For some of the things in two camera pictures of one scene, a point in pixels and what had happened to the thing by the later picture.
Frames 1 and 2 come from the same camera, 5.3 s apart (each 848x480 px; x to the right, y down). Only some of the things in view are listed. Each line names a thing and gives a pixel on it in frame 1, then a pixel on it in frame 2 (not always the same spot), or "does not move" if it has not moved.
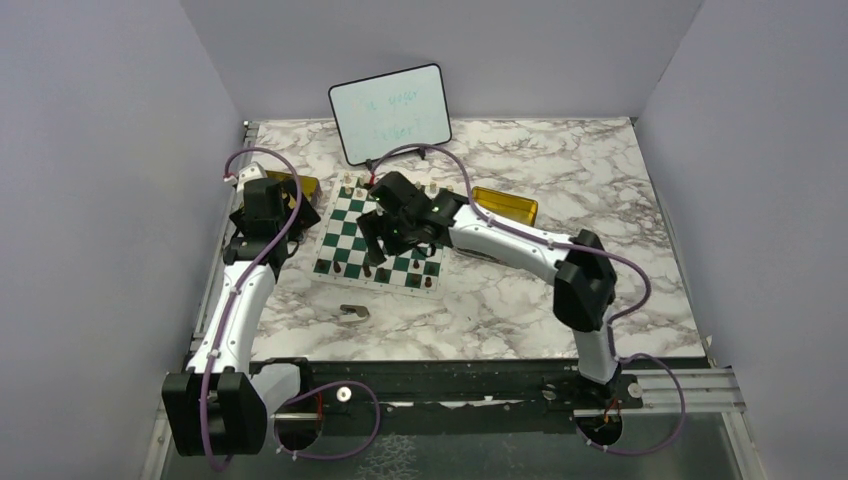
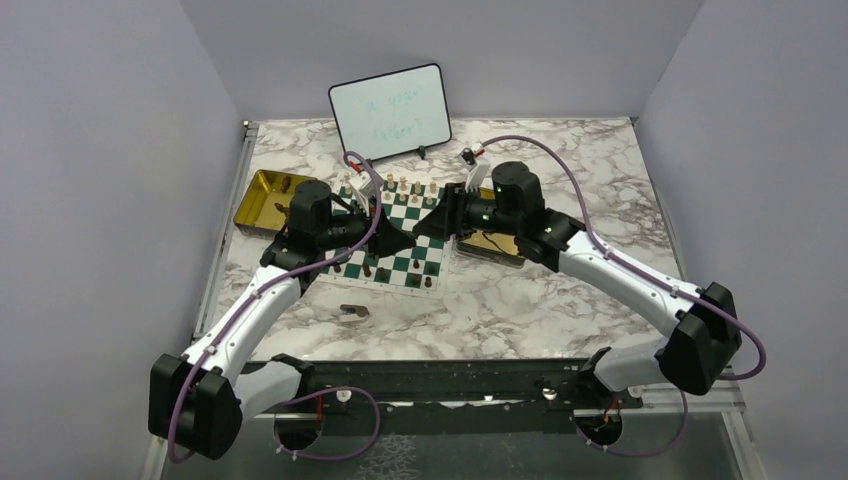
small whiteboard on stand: (377, 114) does not move
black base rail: (310, 390) does not move
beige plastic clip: (353, 313) does not move
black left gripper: (305, 216) -> (388, 237)
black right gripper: (371, 226) -> (445, 219)
